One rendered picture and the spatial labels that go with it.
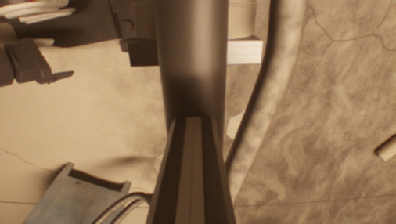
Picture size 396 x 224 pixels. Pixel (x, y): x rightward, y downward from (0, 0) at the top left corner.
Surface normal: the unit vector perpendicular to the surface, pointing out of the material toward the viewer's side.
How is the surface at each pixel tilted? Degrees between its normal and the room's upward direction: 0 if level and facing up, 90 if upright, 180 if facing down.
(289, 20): 13
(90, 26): 0
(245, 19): 41
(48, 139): 0
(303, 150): 0
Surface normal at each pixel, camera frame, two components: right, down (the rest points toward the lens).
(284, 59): -0.21, 0.44
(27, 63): 0.69, -0.47
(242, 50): 0.00, 0.48
